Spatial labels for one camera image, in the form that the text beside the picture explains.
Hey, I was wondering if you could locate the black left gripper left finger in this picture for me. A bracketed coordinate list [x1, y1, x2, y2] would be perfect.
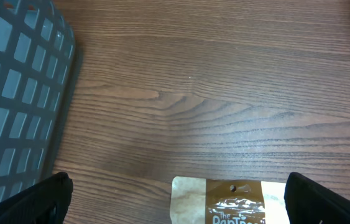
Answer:
[0, 172, 73, 224]

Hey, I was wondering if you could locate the white brown snack wrapper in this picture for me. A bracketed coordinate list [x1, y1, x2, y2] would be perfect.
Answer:
[170, 176, 290, 224]

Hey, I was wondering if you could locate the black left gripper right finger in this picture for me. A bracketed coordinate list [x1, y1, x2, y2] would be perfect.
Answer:
[284, 172, 350, 224]

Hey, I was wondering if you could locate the grey plastic mesh basket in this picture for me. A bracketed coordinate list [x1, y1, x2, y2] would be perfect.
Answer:
[0, 0, 81, 202]

